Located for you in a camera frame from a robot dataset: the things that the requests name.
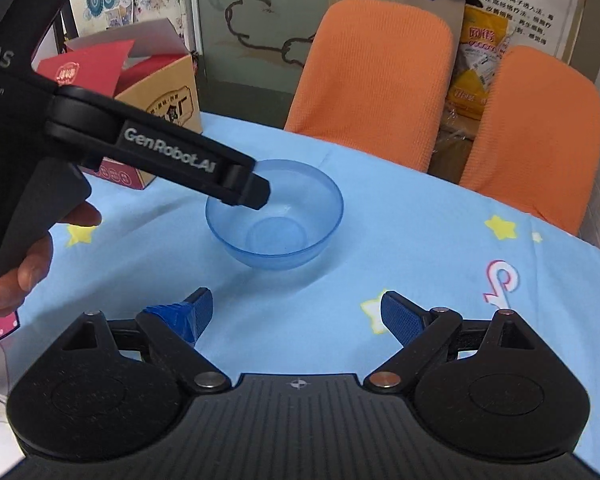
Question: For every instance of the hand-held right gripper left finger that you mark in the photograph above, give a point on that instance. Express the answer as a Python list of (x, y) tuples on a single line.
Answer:
[(200, 310)]

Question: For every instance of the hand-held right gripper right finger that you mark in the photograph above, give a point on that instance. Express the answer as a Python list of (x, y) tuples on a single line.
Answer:
[(400, 317)]

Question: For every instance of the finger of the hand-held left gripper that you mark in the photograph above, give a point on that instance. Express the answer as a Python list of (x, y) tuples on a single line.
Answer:
[(170, 147)]

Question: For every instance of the blue plastic bowl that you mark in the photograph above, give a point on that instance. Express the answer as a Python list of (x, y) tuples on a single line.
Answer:
[(280, 240)]

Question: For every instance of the person's left hand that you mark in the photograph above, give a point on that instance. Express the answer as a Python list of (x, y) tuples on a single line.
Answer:
[(25, 275)]

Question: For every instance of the red cracker box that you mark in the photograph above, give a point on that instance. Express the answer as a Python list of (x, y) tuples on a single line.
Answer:
[(165, 90)]

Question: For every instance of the blue cartoon pig tablecloth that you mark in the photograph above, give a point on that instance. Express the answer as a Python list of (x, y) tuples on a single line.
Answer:
[(405, 220)]

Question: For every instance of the frosted glass panel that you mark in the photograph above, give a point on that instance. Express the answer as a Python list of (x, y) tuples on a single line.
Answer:
[(260, 60)]

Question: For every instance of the orange chair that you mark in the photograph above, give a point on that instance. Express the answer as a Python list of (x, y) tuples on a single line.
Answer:
[(370, 85), (535, 145)]

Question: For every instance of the yellow snack bag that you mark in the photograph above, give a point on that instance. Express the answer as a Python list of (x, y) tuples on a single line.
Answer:
[(475, 85)]

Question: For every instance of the white text wall poster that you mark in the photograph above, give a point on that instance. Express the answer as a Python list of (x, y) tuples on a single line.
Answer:
[(530, 5)]

